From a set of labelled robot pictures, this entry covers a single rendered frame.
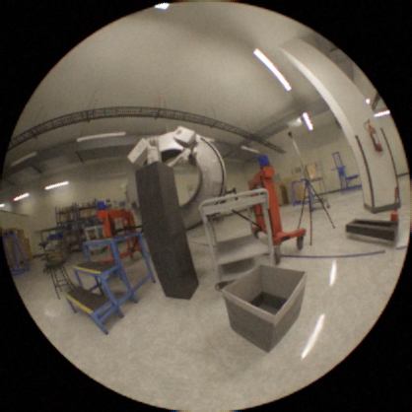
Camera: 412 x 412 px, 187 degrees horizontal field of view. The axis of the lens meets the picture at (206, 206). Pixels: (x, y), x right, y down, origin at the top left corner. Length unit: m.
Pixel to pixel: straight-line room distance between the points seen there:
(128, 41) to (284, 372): 4.32
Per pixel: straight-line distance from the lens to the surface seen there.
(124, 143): 5.05
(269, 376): 0.69
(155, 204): 0.91
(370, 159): 2.74
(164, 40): 3.60
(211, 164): 1.56
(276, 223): 1.44
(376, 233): 1.61
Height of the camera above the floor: 0.67
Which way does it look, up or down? 2 degrees up
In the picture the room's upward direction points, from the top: 12 degrees counter-clockwise
